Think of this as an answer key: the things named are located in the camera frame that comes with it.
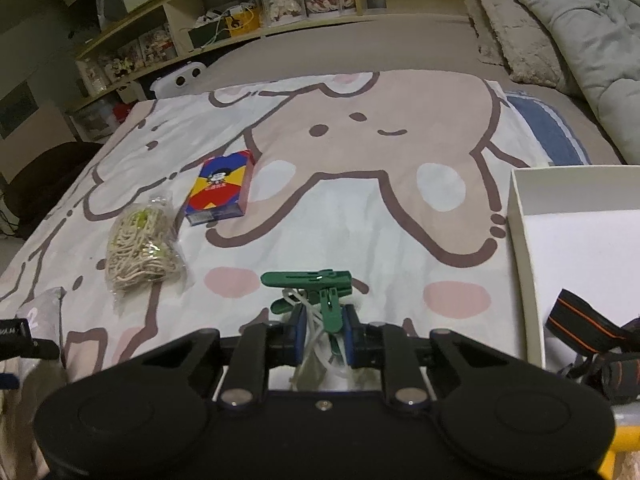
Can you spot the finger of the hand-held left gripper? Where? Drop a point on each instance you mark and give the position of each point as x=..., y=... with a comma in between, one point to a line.
x=45, y=349
x=7, y=381

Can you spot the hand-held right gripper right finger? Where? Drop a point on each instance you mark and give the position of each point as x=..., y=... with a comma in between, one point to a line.
x=350, y=336

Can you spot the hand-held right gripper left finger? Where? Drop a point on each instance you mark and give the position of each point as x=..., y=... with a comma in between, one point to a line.
x=298, y=334

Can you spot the grey pouch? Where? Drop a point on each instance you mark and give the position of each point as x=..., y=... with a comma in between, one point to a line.
x=47, y=325

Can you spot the white shallow cardboard box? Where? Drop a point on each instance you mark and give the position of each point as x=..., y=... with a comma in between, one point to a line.
x=580, y=240

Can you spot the dark chair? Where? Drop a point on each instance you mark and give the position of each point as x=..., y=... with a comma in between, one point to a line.
x=45, y=185

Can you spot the colourful card box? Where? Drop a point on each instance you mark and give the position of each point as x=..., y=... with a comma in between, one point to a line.
x=222, y=187

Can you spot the cartoon printed blanket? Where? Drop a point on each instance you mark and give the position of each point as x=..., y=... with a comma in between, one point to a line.
x=360, y=160

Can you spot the clear storage bin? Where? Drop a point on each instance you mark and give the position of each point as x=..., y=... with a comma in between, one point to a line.
x=92, y=120

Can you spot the red box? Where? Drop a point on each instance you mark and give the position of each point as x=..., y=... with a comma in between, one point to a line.
x=123, y=111

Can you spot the white device with two holes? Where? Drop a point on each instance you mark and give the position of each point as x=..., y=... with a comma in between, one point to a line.
x=181, y=79

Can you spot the cartoon figure display box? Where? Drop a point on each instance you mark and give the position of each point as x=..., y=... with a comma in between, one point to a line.
x=157, y=45
x=120, y=62

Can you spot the dark green box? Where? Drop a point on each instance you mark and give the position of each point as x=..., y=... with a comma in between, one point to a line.
x=207, y=36

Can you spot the yellow small bag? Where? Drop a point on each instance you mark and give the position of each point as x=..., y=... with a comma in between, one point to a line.
x=242, y=21

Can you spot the grey fluffy pillow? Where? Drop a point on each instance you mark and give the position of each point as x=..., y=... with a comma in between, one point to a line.
x=515, y=35

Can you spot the grey quilted duvet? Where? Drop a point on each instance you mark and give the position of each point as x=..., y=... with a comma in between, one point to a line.
x=590, y=20

